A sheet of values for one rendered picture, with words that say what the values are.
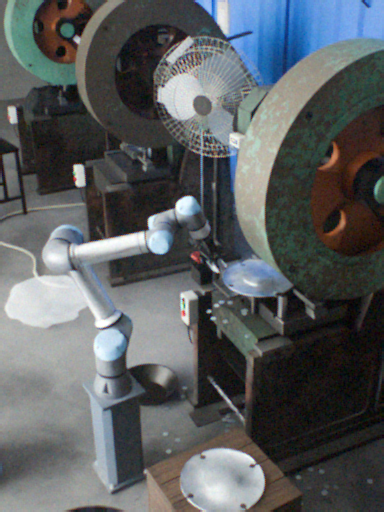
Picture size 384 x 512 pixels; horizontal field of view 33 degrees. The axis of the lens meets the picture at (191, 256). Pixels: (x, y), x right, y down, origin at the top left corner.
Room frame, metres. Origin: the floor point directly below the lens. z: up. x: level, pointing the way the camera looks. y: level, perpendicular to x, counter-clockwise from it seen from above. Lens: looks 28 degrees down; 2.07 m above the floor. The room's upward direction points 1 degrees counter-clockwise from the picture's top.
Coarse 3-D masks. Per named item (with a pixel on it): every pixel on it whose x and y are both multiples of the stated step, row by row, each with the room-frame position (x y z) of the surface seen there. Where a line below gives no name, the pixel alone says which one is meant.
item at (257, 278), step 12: (240, 264) 2.36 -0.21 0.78; (252, 264) 2.35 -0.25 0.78; (264, 264) 2.35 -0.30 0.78; (228, 276) 2.26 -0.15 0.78; (240, 276) 2.25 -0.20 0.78; (252, 276) 2.24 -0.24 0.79; (264, 276) 2.24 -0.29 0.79; (276, 276) 2.25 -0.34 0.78; (240, 288) 2.16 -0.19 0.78; (252, 288) 2.16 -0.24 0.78; (264, 288) 2.16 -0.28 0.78; (276, 288) 2.16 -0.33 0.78; (288, 288) 2.16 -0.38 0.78
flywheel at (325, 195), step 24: (360, 120) 1.92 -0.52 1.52; (336, 144) 1.89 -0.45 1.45; (360, 144) 1.92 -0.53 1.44; (336, 168) 1.89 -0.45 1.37; (360, 168) 1.86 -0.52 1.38; (312, 192) 1.85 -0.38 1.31; (336, 192) 1.89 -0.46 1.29; (360, 192) 1.82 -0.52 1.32; (312, 216) 1.86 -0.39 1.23; (360, 216) 1.94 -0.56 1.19; (336, 240) 1.90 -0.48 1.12; (360, 240) 1.94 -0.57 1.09
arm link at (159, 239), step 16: (160, 224) 2.01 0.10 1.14; (112, 240) 1.97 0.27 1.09; (128, 240) 1.96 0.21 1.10; (144, 240) 1.95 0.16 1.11; (160, 240) 1.92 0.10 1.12; (48, 256) 1.99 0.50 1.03; (64, 256) 1.96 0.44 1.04; (80, 256) 1.96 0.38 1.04; (96, 256) 1.95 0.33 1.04; (112, 256) 1.95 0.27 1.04
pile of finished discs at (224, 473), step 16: (192, 464) 1.67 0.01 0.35; (208, 464) 1.67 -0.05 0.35; (224, 464) 1.67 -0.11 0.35; (240, 464) 1.67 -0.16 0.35; (192, 480) 1.60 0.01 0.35; (208, 480) 1.59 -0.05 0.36; (224, 480) 1.59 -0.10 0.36; (240, 480) 1.59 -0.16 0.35; (256, 480) 1.59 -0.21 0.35; (208, 496) 1.53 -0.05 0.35; (224, 496) 1.52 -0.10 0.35; (240, 496) 1.52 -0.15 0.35; (256, 496) 1.52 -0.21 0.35
